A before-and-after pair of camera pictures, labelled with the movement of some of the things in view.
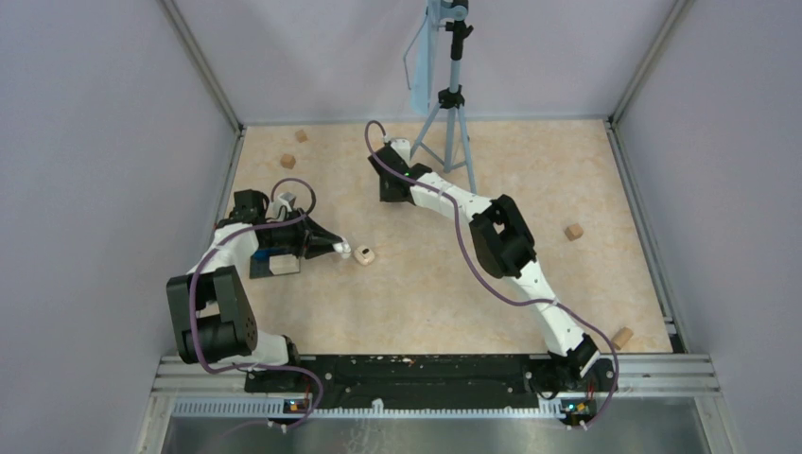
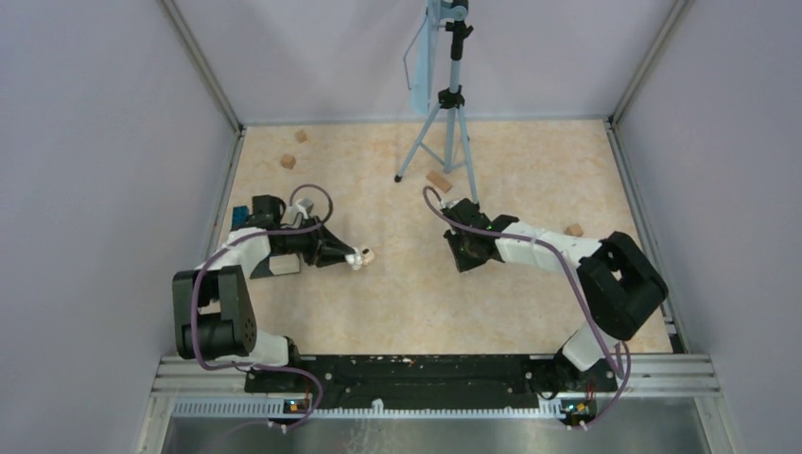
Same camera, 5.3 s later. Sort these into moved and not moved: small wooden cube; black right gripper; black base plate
Moved: black right gripper
Not moved: small wooden cube; black base plate
